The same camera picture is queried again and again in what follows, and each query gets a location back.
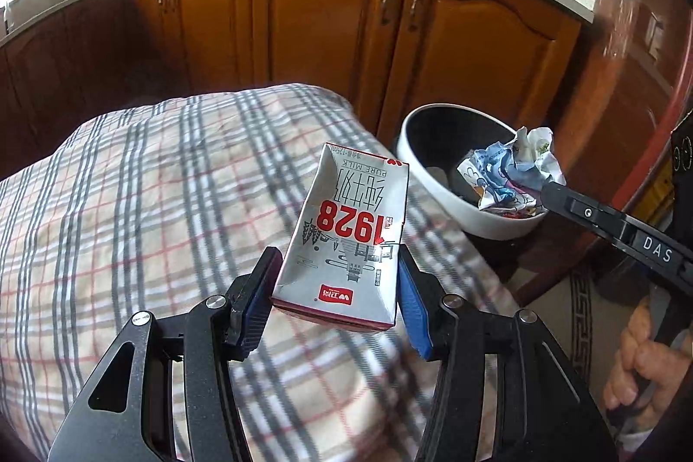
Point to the right hand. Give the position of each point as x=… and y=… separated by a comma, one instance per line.
x=638, y=354

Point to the blue white wrapper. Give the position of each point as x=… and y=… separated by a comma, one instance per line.
x=506, y=178

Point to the white red 1928 milk carton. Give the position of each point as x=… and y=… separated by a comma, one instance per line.
x=341, y=262

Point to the wooden kitchen cabinets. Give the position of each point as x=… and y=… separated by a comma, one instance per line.
x=386, y=57

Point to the white round trash bin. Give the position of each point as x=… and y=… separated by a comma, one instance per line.
x=434, y=139

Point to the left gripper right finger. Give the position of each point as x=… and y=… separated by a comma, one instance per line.
x=543, y=411

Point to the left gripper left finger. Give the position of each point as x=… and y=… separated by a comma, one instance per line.
x=125, y=411

